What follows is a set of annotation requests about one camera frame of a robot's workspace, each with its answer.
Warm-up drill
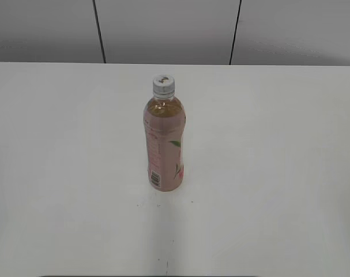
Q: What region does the white bottle cap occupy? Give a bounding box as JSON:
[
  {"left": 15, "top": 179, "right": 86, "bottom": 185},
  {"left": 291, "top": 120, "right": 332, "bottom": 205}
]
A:
[{"left": 152, "top": 74, "right": 175, "bottom": 99}]

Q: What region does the pink label tea bottle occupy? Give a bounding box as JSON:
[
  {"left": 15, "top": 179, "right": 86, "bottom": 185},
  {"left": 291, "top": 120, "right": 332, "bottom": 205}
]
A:
[{"left": 143, "top": 96, "right": 186, "bottom": 192}]

